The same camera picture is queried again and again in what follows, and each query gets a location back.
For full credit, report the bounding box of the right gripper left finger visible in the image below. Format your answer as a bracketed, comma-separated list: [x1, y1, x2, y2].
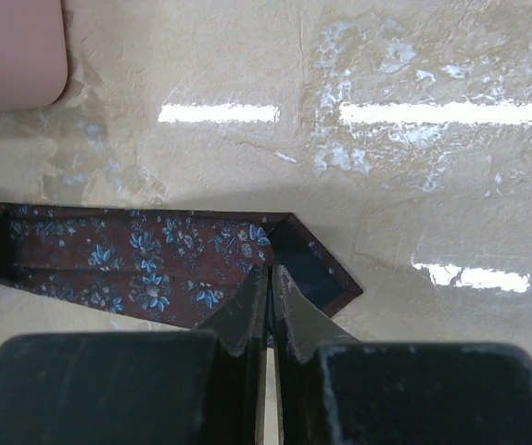
[199, 265, 269, 444]

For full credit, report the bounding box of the pink divided organizer tray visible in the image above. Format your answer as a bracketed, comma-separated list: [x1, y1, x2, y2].
[0, 0, 68, 110]

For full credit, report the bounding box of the brown patterned tie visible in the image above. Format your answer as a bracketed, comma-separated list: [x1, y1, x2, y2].
[0, 202, 362, 328]

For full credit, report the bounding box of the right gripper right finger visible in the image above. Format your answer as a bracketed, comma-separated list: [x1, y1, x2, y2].
[270, 264, 360, 444]

